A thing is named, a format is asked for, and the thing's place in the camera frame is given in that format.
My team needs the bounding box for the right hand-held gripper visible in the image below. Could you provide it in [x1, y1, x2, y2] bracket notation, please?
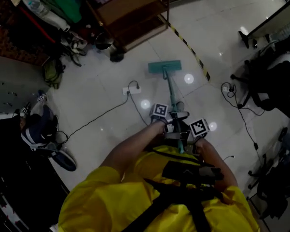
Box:
[164, 118, 210, 155]

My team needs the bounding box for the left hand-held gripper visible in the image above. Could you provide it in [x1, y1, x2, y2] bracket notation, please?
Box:
[149, 102, 190, 133]

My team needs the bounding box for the teal mop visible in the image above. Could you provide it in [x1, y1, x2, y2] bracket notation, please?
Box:
[148, 59, 185, 154]

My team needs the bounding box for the person's left forearm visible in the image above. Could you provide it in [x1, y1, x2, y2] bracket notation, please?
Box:
[100, 121, 166, 178]

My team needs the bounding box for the person's right forearm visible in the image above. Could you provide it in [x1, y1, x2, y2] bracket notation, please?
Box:
[195, 138, 238, 193]

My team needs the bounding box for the black chest harness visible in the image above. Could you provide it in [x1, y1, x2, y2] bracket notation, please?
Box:
[120, 146, 225, 232]

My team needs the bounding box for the white power strip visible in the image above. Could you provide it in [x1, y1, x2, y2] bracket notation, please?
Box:
[122, 86, 142, 96]

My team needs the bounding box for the black yellow hazard tape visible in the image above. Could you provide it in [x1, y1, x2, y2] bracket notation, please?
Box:
[158, 14, 211, 82]

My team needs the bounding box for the black round object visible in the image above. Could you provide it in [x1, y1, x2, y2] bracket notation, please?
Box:
[109, 50, 125, 63]

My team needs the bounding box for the person's yellow shirt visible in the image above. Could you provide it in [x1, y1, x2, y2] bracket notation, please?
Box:
[57, 145, 260, 232]

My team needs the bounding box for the black office chair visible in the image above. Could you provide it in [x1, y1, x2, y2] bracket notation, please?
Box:
[246, 127, 290, 220]
[230, 35, 290, 121]

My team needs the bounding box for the round metal trash bin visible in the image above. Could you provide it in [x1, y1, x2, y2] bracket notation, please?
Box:
[95, 31, 118, 58]

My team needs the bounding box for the desk partition on black feet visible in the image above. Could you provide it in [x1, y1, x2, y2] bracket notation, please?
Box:
[238, 0, 290, 49]

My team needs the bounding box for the olive green backpack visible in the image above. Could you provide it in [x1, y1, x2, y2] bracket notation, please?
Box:
[42, 58, 66, 89]

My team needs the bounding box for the green cloth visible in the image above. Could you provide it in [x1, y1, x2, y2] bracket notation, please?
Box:
[42, 0, 83, 24]

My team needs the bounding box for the red pole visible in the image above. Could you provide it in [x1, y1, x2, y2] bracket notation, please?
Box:
[18, 5, 56, 44]

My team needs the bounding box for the white garment bag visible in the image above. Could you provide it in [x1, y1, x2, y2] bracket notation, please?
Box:
[18, 0, 71, 32]

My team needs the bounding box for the grey table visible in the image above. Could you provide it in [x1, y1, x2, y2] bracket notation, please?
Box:
[0, 53, 52, 122]

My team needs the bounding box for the thin black cable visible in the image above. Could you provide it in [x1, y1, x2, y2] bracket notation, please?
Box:
[221, 82, 266, 159]

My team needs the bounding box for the long black power cable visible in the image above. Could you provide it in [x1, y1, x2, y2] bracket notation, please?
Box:
[55, 80, 150, 145]

